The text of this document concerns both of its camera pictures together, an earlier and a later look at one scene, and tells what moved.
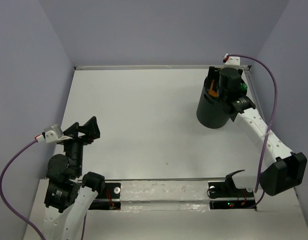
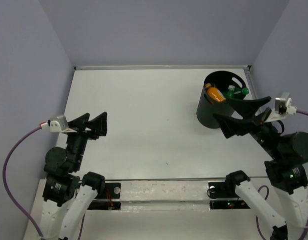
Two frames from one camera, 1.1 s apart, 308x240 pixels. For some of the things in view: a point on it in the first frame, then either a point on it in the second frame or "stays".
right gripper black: (214, 74) -> (230, 126)
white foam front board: (164, 195) stays
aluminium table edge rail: (157, 68) stays
